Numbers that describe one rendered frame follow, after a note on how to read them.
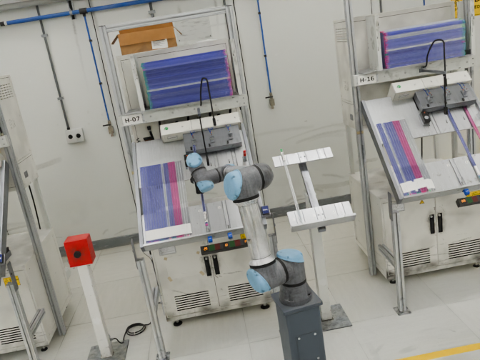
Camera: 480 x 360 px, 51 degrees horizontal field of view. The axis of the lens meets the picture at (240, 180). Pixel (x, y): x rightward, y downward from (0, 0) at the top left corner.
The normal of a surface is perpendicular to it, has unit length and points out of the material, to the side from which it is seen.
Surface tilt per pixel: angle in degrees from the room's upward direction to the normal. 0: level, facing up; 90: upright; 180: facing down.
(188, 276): 90
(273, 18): 90
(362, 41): 90
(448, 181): 44
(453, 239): 90
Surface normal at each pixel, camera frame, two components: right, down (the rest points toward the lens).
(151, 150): -0.05, -0.52
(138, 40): 0.11, 0.09
